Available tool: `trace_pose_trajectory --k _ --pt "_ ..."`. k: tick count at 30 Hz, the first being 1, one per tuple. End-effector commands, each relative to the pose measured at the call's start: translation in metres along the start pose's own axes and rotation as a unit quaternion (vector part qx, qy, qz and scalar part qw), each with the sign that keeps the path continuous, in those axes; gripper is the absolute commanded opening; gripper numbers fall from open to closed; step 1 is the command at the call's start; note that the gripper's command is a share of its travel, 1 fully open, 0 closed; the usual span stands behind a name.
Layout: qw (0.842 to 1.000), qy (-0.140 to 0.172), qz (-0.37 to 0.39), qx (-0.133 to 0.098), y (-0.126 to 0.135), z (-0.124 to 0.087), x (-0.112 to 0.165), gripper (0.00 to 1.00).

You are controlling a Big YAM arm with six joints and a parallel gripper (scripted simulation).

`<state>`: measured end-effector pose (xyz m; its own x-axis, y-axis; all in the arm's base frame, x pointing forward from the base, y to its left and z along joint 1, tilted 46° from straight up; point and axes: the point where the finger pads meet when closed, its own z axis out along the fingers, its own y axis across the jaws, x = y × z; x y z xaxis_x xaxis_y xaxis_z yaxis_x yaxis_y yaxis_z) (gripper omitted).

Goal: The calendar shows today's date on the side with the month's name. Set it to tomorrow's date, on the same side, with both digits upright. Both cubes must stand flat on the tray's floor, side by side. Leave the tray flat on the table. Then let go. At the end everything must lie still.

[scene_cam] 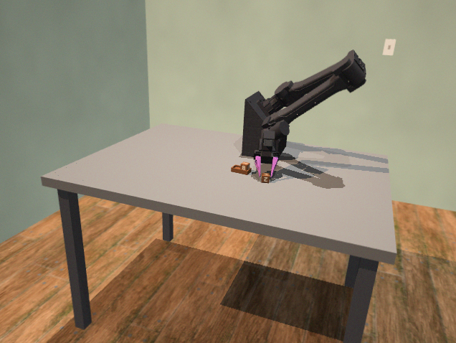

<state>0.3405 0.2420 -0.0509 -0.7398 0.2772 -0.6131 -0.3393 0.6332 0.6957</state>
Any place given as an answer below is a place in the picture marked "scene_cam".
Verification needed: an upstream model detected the brown cube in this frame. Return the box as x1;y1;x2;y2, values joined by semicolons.
240;162;250;171
262;173;270;183

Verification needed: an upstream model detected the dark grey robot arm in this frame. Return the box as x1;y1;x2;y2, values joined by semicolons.
257;50;366;151

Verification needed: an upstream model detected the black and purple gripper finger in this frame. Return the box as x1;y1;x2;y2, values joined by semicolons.
255;156;261;177
271;157;278;178

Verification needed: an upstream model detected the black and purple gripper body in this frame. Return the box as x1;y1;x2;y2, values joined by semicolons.
254;150;280;164

